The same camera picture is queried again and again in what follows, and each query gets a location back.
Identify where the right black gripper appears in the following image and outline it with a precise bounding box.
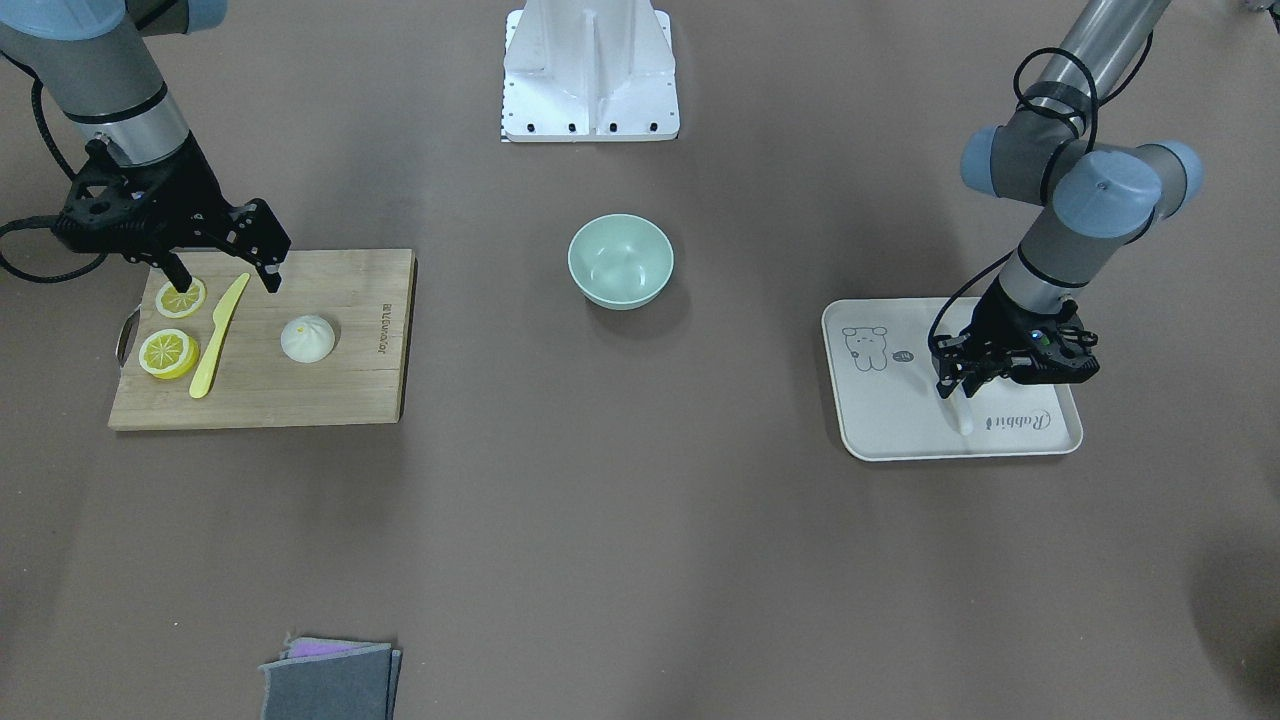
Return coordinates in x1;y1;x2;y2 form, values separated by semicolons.
52;135;291;293

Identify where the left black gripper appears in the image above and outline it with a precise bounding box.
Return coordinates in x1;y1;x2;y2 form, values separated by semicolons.
931;281;1100;400

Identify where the white ceramic spoon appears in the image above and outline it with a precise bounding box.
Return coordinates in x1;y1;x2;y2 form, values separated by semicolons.
946;389;975;436

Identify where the white steamed bun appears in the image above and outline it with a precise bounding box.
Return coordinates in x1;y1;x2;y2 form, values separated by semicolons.
279;314;337;364

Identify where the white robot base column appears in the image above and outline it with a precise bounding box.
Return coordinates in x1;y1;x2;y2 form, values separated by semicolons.
500;1;681;143

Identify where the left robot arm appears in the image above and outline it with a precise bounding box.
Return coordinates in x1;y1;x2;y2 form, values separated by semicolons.
929;1;1204;398

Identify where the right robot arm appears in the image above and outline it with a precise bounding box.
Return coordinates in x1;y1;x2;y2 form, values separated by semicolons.
3;1;291;292

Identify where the mint green bowl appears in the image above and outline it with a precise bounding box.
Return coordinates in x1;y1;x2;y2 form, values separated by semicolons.
567;214;675;311

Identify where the yellow plastic knife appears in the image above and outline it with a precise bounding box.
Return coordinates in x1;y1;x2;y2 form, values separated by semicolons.
189;273;250;398

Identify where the thin lemon slice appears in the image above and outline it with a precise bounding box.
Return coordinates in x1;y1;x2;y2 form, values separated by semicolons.
154;277;207;319

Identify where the beige rabbit tray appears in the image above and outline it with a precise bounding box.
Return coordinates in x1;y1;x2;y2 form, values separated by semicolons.
820;296;1084;462

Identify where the thick lemon half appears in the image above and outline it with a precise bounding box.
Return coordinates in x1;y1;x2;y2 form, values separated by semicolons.
137;328;200;380

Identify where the bamboo cutting board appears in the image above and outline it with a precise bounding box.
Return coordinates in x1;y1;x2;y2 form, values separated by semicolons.
108;249;416;430

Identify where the grey folded cloth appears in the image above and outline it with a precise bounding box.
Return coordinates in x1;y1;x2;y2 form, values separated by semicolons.
260;635;402;719

